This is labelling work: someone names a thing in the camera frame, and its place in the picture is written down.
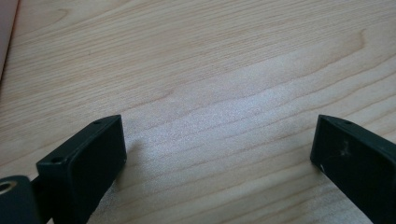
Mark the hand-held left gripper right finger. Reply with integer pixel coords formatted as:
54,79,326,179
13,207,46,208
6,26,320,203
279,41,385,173
310,114,396,224

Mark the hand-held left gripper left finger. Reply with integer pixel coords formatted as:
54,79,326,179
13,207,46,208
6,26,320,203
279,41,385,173
35,114,128,224

